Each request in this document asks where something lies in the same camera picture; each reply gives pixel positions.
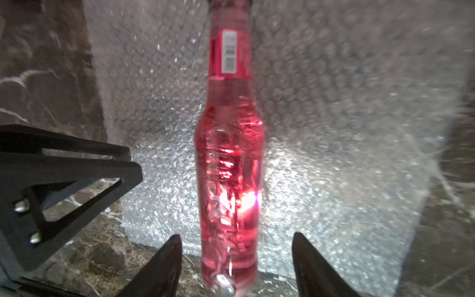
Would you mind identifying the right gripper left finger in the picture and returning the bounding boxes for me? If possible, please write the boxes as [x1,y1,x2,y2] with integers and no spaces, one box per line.
[118,235,183,297]

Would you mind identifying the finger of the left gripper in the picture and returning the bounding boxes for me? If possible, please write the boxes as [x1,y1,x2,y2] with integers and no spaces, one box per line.
[1,124,131,162]
[1,155,142,271]

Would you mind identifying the red drink bottle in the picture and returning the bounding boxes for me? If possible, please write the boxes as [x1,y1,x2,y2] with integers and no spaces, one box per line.
[194,1,265,297]

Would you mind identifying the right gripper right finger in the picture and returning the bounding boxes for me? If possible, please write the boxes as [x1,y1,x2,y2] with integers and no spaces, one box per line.
[292,232,360,297]

